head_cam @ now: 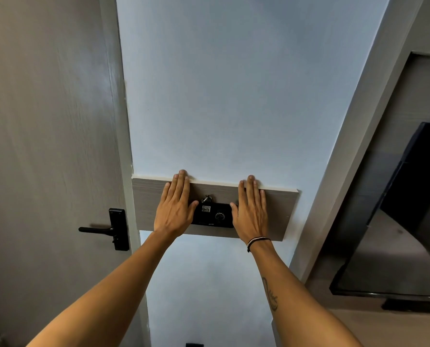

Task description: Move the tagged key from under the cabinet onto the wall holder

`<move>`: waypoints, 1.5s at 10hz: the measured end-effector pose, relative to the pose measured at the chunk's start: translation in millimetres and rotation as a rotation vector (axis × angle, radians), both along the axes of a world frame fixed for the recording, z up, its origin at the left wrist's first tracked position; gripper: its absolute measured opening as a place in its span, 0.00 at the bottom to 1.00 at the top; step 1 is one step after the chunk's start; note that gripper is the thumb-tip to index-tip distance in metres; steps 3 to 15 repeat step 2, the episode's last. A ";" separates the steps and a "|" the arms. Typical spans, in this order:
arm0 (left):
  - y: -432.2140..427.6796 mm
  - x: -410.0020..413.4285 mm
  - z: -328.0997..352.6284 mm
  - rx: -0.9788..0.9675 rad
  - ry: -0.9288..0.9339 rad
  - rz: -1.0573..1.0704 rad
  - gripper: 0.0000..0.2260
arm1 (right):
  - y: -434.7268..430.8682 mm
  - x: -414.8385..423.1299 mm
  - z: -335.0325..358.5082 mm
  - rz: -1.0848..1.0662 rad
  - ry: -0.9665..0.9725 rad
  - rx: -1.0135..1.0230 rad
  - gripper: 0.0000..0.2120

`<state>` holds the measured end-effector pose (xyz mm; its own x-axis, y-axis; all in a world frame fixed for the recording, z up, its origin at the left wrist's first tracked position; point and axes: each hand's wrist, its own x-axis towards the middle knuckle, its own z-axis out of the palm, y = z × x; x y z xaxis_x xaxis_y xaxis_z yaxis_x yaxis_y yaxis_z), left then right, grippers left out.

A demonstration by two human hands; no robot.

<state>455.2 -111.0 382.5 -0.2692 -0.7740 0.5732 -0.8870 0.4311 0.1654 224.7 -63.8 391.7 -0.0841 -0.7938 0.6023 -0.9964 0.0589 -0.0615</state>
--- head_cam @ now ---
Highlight person's left hand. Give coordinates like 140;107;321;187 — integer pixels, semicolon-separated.
153;170;199;238

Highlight person's right hand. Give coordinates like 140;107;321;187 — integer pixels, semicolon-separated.
230;175;271;247

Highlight person's left forearm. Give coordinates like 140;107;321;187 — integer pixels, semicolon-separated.
26;229;187;347

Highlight person's right forearm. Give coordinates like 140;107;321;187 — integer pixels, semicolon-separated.
249;239;364;347

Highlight black control box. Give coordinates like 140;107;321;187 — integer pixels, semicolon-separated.
190;202;238;229

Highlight black and white wristband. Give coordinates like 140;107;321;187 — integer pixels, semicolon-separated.
247;236;272;253

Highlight grey wooden door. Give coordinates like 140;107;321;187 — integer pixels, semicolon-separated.
0;0;130;347

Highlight black flat television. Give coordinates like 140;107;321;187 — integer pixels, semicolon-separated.
329;121;430;299

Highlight light wooden television cabinet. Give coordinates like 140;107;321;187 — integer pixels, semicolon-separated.
271;280;430;347

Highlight black television foot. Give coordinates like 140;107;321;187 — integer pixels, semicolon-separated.
381;298;430;314

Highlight grey wooden wall panel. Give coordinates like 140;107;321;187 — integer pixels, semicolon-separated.
131;175;301;242

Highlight black door handle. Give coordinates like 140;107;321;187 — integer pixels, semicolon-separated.
78;208;130;252

